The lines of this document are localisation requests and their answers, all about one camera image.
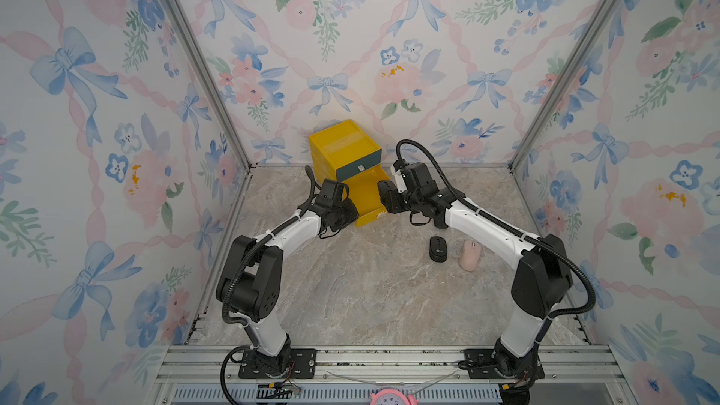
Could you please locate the black computer mouse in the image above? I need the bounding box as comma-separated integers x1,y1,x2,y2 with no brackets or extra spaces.
429,236,448,263

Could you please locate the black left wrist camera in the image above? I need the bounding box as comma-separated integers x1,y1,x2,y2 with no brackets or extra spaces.
316,179,349,208

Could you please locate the yellow drawer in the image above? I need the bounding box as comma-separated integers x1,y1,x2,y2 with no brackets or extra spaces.
344,165,389,228

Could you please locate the aluminium corner frame post left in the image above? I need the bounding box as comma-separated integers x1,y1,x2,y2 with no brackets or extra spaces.
159,0,251,174

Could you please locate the yellow plastic drawer cabinet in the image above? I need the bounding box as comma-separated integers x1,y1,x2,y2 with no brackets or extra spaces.
309,120,382,182

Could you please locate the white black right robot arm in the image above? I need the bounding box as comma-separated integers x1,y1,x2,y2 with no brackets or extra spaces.
378,180,572,384

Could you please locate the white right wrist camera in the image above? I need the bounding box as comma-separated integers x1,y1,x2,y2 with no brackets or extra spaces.
392,159,410,193

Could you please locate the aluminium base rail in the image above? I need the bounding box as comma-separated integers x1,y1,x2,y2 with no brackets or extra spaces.
146,345,638,404

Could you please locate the pink computer mouse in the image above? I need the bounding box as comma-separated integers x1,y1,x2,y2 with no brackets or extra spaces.
459,240,484,272

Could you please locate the aluminium corner frame post right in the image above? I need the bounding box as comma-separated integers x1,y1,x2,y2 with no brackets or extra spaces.
508,0,622,174

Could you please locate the black corrugated right cable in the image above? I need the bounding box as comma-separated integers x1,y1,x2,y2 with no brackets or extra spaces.
394,139,597,321

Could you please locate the pink round clock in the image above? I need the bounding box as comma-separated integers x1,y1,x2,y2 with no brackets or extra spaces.
370,388,418,405

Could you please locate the teal blue drawer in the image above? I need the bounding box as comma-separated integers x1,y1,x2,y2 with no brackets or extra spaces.
335,152,382,182

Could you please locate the aluminium corner frame post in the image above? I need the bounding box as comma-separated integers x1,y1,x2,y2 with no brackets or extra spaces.
159,0,251,174
508,0,622,174

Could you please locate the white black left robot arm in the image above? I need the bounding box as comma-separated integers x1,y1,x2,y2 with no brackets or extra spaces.
215,199,359,378

